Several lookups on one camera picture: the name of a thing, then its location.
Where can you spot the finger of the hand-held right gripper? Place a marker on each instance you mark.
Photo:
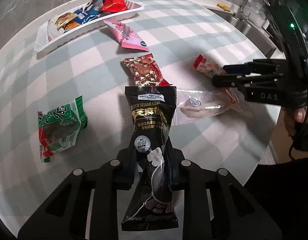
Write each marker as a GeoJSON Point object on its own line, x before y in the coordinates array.
{"type": "Point", "coordinates": [233, 81]}
{"type": "Point", "coordinates": [246, 67]}

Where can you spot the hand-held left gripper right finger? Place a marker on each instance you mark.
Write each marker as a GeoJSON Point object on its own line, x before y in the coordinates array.
{"type": "Point", "coordinates": [181, 175]}

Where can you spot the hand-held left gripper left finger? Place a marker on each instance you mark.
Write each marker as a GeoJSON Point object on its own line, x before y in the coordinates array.
{"type": "Point", "coordinates": [119, 172]}

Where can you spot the red white strawberry packet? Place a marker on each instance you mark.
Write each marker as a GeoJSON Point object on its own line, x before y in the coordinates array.
{"type": "Point", "coordinates": [206, 68]}

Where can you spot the clear bun packet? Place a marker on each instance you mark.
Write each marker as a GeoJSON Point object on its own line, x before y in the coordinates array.
{"type": "Point", "coordinates": [198, 105]}

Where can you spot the black snack packet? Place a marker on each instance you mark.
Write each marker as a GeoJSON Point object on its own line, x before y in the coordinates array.
{"type": "Point", "coordinates": [150, 120]}

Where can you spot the green snack packet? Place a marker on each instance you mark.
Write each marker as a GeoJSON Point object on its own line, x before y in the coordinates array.
{"type": "Point", "coordinates": [59, 130]}

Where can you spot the red heart pattern packet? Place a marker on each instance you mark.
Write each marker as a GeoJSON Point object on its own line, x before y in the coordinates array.
{"type": "Point", "coordinates": [144, 71]}

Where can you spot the pink snack packet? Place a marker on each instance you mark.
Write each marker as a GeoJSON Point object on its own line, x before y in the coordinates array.
{"type": "Point", "coordinates": [126, 35]}

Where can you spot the red snack packet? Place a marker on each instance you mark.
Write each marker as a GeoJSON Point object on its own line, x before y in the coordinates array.
{"type": "Point", "coordinates": [112, 2]}

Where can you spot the white plastic tray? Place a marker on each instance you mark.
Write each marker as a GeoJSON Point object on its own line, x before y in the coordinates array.
{"type": "Point", "coordinates": [44, 43]}

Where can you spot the orange snack packet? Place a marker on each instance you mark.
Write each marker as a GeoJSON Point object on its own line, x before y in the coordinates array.
{"type": "Point", "coordinates": [72, 25]}

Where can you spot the white snack packet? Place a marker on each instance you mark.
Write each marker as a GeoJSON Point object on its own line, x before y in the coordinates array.
{"type": "Point", "coordinates": [51, 32]}

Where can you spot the blue snack packet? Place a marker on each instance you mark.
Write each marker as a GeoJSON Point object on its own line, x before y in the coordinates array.
{"type": "Point", "coordinates": [86, 17]}

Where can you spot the panda print snack packet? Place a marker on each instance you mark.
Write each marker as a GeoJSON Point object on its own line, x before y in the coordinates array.
{"type": "Point", "coordinates": [95, 3]}

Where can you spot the gold bread packet red label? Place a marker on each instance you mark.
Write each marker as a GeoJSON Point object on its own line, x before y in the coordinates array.
{"type": "Point", "coordinates": [65, 19]}

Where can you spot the person's right hand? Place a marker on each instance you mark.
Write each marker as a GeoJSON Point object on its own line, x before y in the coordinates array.
{"type": "Point", "coordinates": [299, 115]}

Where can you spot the steel sink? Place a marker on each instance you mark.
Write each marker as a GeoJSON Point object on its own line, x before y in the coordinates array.
{"type": "Point", "coordinates": [253, 32]}

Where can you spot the white dish basket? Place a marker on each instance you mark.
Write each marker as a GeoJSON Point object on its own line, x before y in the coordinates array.
{"type": "Point", "coordinates": [258, 15]}

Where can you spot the steel faucet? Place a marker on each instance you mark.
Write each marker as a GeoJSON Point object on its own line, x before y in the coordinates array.
{"type": "Point", "coordinates": [240, 12]}

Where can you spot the yellow sponge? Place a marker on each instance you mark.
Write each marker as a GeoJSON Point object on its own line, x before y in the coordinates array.
{"type": "Point", "coordinates": [223, 6]}

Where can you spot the person's dark clothing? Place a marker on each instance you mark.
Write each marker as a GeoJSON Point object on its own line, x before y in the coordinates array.
{"type": "Point", "coordinates": [281, 192]}

